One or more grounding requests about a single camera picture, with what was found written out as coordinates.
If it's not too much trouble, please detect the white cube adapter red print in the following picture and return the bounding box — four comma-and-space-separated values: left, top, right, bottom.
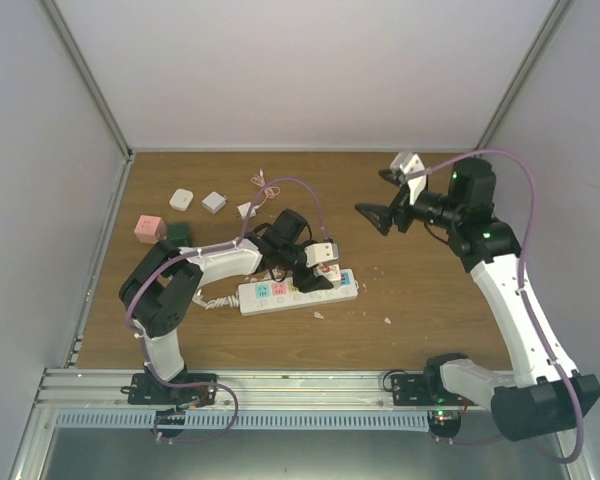
315, 263, 341, 285

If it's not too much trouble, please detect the white power strip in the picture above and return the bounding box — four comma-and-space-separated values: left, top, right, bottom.
237, 269, 359, 316

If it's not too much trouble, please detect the pink usb cable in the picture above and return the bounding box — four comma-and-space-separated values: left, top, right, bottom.
249, 168, 283, 207

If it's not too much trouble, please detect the white usb charger plug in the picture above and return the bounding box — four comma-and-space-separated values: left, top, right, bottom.
237, 202, 259, 220

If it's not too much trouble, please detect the white power strip cord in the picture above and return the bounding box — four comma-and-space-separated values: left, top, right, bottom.
191, 291, 241, 312

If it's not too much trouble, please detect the white plug adapter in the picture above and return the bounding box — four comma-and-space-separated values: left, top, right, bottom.
202, 191, 227, 214

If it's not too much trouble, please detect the green dragon cube adapter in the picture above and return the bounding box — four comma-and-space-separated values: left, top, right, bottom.
167, 222, 192, 247

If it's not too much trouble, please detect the white rounded square adapter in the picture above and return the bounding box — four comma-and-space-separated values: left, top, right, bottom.
169, 188, 194, 212

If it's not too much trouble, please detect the pink cube socket adapter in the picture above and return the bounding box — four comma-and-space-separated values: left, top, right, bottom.
134, 215, 167, 245

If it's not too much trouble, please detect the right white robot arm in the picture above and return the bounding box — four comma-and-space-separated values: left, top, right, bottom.
355, 153, 600, 441

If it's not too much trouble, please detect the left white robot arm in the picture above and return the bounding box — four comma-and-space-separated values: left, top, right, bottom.
119, 209, 339, 404

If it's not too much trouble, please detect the white paper scrap pile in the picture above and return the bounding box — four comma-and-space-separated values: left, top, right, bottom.
310, 269, 395, 325

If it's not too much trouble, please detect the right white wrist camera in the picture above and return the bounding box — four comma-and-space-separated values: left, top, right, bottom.
389, 152, 428, 205

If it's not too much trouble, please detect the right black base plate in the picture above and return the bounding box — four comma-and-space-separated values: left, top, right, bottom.
380, 370, 473, 408

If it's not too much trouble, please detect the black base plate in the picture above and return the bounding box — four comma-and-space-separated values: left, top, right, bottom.
120, 370, 218, 408
380, 370, 473, 408

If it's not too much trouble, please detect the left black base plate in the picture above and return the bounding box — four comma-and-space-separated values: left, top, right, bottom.
120, 370, 218, 408

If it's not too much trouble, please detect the right aluminium frame post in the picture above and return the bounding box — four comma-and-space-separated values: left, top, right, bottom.
475, 0, 575, 149

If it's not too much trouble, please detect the aluminium frame post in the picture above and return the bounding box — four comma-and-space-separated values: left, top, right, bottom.
475, 0, 575, 149
38, 0, 133, 163

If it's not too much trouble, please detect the aluminium front rail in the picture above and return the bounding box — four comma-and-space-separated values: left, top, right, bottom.
35, 367, 574, 409

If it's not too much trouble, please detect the grey slotted cable duct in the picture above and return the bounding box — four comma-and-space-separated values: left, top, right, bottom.
56, 409, 429, 432

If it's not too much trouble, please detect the left aluminium frame post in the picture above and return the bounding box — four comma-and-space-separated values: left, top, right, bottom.
38, 0, 133, 163

